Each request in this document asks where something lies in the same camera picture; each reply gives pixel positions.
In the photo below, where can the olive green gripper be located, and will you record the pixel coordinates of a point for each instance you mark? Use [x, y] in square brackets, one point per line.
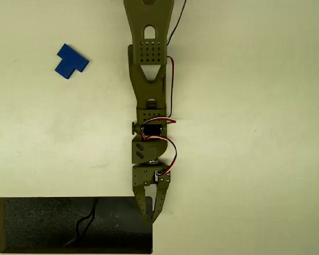
[143, 177]

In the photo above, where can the blue T-shaped block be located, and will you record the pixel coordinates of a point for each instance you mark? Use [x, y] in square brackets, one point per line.
[69, 62]

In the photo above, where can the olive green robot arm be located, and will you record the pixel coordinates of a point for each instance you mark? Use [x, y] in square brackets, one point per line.
[149, 90]

